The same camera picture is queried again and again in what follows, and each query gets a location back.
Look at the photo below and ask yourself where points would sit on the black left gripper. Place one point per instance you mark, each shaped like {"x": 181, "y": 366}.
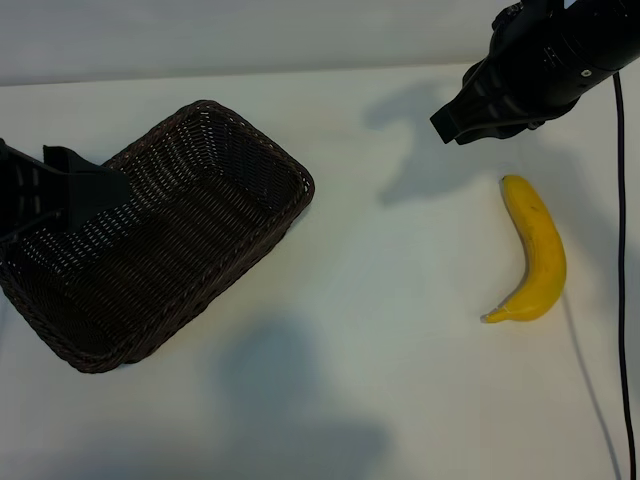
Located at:
{"x": 25, "y": 190}

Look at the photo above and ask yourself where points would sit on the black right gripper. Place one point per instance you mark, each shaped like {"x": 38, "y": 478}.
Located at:
{"x": 520, "y": 85}

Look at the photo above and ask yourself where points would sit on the dark brown wicker basket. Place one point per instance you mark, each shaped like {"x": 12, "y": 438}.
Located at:
{"x": 175, "y": 240}

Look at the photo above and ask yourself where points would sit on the yellow banana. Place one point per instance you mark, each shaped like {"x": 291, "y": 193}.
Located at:
{"x": 542, "y": 240}

